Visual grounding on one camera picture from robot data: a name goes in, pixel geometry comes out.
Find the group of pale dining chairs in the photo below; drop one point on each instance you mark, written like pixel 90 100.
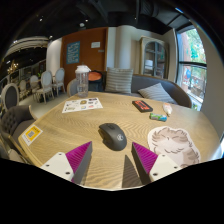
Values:
pixel 46 83

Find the small green pack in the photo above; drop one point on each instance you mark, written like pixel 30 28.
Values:
pixel 158 117

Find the yellow and white sticker card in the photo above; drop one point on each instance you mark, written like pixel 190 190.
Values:
pixel 32 134

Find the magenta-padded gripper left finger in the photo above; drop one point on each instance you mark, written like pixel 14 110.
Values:
pixel 60 165

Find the animal-shaped beige mouse pad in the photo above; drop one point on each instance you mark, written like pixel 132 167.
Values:
pixel 173 145

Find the grey curved sofa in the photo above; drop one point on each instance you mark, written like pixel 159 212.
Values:
pixel 173 88

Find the flat-lying striped grey cushion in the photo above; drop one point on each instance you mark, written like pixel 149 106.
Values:
pixel 156 93

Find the white printed paper sheet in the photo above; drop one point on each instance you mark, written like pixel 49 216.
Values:
pixel 82 105

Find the upright striped grey cushion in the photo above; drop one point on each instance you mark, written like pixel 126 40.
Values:
pixel 119 80

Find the arched glass-door cabinet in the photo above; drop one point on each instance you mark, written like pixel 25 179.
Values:
pixel 154 58

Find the black box with red print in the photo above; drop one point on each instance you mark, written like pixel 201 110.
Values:
pixel 142 106

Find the grey tufted armchair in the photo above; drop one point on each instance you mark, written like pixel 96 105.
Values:
pixel 15 121

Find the white plastic tube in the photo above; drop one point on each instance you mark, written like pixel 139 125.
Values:
pixel 167 108

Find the clear bottle with white lid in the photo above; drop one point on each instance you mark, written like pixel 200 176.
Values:
pixel 82 83

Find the small white door sign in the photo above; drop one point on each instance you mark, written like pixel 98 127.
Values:
pixel 95 44

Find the grey round-backed chair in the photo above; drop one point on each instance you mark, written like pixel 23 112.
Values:
pixel 71 88

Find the blue wall poster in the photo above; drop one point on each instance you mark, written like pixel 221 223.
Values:
pixel 73 52

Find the black computer mouse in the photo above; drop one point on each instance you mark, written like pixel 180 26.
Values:
pixel 113 136

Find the black-framed window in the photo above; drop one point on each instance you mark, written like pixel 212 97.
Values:
pixel 191 66

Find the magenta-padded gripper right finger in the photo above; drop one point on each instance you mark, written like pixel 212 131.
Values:
pixel 163 165

